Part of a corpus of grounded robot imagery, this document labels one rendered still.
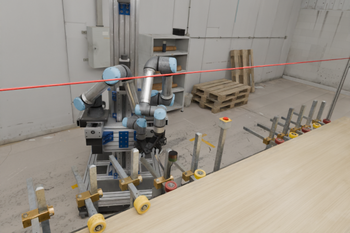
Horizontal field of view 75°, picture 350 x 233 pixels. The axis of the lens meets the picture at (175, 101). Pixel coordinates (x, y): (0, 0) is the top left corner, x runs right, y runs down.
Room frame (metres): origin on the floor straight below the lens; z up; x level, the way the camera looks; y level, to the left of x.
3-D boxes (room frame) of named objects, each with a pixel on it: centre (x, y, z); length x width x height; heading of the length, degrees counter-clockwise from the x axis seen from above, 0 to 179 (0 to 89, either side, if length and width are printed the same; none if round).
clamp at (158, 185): (1.27, 0.03, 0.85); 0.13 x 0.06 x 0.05; 126
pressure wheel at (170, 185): (1.18, -0.02, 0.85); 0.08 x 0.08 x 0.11
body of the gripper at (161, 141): (1.37, 0.09, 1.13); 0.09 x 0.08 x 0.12; 146
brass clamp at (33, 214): (0.83, 0.63, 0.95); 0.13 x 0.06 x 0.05; 126
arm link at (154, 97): (1.95, 0.21, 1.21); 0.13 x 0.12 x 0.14; 89
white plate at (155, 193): (1.33, 0.00, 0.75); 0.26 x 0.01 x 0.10; 126
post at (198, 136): (1.44, -0.19, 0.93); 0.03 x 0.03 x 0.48; 36
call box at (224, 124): (1.59, -0.40, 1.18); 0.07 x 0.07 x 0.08; 36
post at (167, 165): (1.29, 0.01, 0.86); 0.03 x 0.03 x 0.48; 36
